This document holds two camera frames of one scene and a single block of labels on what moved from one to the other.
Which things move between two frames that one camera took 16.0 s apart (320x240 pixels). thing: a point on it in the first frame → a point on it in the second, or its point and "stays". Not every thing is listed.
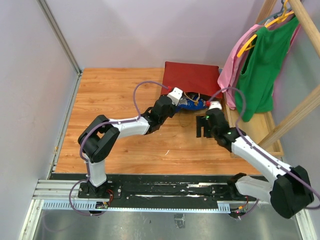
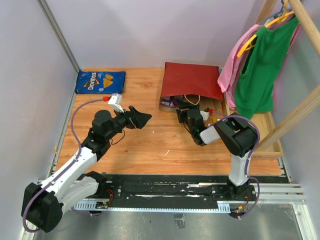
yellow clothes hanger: (278, 20) stays
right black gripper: (201, 121) → (181, 114)
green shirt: (255, 92) stays
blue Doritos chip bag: (194, 103) → (99, 82)
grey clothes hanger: (275, 16) stays
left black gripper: (173, 108) → (134, 118)
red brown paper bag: (191, 77) stays
